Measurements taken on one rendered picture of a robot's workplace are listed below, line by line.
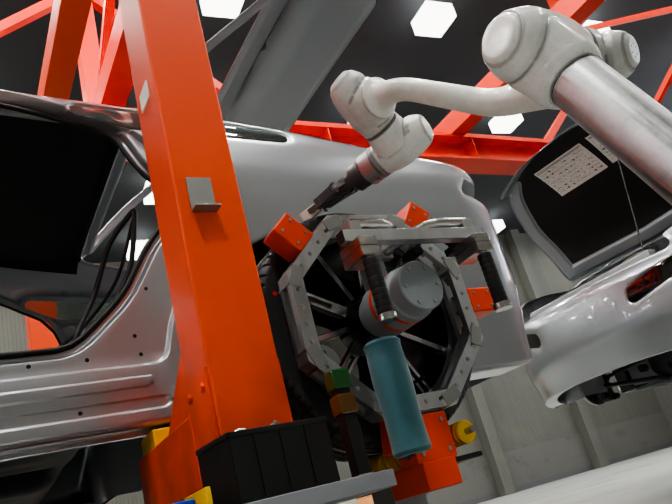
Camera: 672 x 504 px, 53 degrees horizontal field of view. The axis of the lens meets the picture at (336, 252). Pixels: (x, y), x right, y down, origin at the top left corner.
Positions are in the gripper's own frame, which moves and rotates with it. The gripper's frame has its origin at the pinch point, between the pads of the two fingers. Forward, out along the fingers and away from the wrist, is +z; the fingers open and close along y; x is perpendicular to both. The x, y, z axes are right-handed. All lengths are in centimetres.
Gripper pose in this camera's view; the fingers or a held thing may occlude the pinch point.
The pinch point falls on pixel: (311, 212)
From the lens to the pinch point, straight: 191.6
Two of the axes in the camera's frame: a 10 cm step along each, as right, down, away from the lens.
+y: 5.0, -0.5, 8.6
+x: -4.6, -8.6, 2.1
